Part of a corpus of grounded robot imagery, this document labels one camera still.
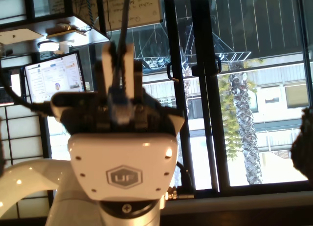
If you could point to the palm tree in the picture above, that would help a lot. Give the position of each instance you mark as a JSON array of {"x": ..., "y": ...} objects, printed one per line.
[{"x": 244, "y": 128}]

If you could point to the computer monitor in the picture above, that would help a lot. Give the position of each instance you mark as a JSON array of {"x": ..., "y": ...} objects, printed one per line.
[{"x": 53, "y": 76}]

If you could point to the black window frame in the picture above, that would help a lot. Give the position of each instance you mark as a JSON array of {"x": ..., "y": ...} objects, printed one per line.
[{"x": 207, "y": 113}]

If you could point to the handwritten note board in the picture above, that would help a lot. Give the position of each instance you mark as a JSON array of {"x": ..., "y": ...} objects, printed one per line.
[{"x": 137, "y": 13}]

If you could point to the gripper camera bar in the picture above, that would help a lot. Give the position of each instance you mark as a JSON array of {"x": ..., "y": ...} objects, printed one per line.
[{"x": 68, "y": 100}]

